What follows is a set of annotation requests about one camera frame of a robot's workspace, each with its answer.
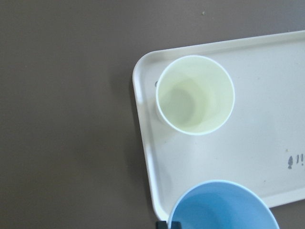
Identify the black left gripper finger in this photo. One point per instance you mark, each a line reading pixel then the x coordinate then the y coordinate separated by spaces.
pixel 165 225

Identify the blue cup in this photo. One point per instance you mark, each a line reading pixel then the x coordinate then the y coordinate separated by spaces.
pixel 220 204

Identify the cream cup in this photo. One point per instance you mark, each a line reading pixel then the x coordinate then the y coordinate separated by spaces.
pixel 194 95

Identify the cream rabbit tray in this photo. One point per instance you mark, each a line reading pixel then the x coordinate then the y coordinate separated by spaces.
pixel 262 144

